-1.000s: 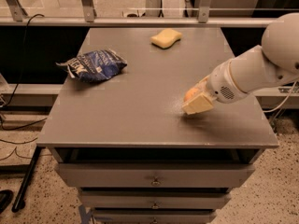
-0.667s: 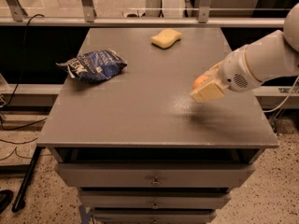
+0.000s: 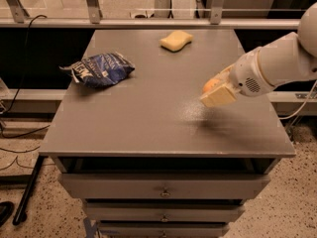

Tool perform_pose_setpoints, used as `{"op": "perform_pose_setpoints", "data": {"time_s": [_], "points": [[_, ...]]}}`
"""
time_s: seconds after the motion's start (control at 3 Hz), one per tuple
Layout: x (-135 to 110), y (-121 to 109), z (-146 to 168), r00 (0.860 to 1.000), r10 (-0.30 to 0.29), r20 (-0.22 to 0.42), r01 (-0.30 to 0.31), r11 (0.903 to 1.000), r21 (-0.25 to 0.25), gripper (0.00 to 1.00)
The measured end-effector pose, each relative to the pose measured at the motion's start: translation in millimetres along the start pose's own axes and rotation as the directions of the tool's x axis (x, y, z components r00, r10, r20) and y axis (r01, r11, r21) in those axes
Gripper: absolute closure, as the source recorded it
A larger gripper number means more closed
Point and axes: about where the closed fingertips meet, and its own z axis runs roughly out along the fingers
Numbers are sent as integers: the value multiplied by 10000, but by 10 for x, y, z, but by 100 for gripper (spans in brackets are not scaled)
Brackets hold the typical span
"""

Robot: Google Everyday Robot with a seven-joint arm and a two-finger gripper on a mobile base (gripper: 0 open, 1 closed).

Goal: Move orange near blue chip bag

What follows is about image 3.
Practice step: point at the black metal bar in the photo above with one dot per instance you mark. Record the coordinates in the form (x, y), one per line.
(21, 215)

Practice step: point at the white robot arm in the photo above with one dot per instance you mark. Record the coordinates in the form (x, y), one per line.
(293, 56)

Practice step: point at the orange fruit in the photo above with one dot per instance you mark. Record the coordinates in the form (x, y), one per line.
(209, 84)

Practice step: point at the black object on floor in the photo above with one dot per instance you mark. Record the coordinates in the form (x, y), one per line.
(6, 209)

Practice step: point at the top grey drawer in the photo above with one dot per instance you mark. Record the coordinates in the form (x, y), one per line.
(163, 186)

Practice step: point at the yellow sponge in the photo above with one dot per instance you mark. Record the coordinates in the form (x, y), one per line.
(176, 41)

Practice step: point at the grey drawer cabinet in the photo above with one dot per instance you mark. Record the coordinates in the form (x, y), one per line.
(154, 123)

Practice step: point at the middle grey drawer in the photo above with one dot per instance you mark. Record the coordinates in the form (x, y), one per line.
(163, 211)

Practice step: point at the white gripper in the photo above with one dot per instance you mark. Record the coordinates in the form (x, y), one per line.
(246, 72)

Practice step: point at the blue chip bag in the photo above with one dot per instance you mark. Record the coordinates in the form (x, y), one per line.
(100, 71)

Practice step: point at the grey drawer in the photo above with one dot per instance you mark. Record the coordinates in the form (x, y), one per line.
(163, 186)
(163, 211)
(164, 230)

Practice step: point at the bottom grey drawer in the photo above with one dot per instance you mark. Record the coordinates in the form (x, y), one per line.
(164, 230)

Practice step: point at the grey metal railing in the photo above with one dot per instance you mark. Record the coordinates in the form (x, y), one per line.
(19, 17)

